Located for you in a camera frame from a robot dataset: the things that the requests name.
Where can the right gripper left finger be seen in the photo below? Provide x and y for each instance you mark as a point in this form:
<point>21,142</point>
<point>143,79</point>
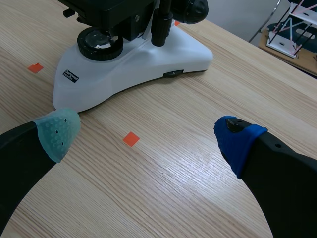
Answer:
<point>29,153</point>

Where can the white shelf rack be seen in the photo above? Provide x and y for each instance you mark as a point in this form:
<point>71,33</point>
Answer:
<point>291,32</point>

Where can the white and black microscope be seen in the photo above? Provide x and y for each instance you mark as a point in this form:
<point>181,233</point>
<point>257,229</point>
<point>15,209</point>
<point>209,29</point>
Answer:
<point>128,59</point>

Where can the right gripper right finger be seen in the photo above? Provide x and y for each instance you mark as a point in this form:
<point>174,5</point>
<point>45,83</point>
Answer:
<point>277,178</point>

